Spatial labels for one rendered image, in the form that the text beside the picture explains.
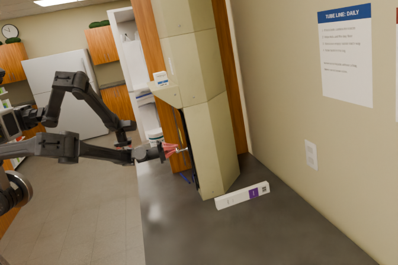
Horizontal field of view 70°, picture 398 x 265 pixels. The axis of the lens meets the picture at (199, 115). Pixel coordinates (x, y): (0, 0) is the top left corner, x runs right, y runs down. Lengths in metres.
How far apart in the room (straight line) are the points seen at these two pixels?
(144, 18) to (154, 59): 0.21
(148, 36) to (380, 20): 1.07
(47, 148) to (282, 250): 0.86
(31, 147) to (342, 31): 1.02
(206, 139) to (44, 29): 5.93
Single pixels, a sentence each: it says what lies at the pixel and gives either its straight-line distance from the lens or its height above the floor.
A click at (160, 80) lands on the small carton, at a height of 1.54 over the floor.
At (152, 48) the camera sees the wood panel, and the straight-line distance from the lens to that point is 1.57.
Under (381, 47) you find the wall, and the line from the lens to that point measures 0.86.
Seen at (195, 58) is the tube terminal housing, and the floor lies 1.60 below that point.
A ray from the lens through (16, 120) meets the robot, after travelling 1.72.
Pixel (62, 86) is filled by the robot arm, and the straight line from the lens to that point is 1.34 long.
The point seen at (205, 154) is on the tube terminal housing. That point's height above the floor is 1.17.
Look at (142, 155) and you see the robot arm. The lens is 1.30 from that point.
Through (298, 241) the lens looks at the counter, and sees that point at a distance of 1.17.
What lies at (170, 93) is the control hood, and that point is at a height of 1.48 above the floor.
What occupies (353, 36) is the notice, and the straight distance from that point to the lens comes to 0.92.
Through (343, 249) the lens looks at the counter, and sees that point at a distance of 1.15.
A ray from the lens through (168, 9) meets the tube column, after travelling 1.21.
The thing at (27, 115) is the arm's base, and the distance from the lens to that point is 1.71.
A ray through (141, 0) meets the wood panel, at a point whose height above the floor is 1.91.
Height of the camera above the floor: 1.71
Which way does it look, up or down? 16 degrees down
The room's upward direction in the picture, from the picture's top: 11 degrees counter-clockwise
